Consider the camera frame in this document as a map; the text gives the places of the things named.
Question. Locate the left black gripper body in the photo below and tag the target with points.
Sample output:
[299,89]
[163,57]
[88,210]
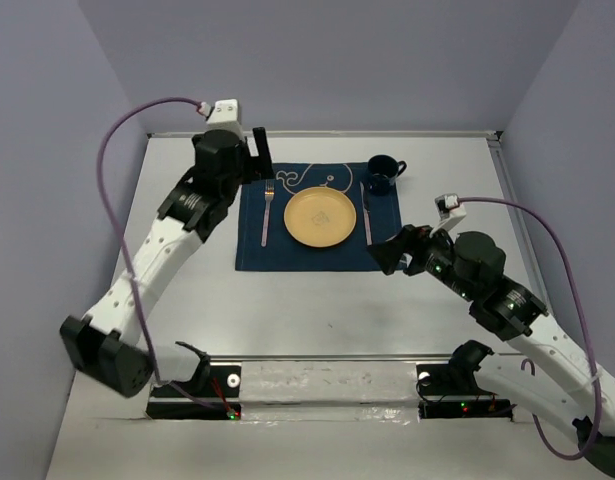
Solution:
[240,177]

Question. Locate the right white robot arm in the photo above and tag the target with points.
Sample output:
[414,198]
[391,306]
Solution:
[556,381]

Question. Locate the yellow plate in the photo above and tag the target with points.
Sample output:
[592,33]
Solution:
[320,217]

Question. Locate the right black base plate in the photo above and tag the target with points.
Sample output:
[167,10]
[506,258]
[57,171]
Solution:
[441,397]

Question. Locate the knife with pink handle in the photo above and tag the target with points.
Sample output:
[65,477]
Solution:
[366,214]

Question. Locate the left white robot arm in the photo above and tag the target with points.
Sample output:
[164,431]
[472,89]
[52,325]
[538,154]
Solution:
[110,343]

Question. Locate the fork with pink handle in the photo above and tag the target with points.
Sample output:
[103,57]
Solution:
[269,193]

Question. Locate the dark blue cloth placemat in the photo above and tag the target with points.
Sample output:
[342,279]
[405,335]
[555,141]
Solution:
[285,254]

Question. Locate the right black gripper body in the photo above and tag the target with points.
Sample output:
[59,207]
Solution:
[435,257]

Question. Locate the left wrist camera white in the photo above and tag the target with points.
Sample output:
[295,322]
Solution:
[223,115]

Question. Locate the dark blue cup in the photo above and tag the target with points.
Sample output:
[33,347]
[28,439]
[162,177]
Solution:
[382,172]

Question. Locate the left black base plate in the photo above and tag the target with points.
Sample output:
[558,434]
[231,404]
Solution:
[218,399]

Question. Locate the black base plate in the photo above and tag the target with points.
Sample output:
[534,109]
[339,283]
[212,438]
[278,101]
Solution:
[441,397]
[218,399]

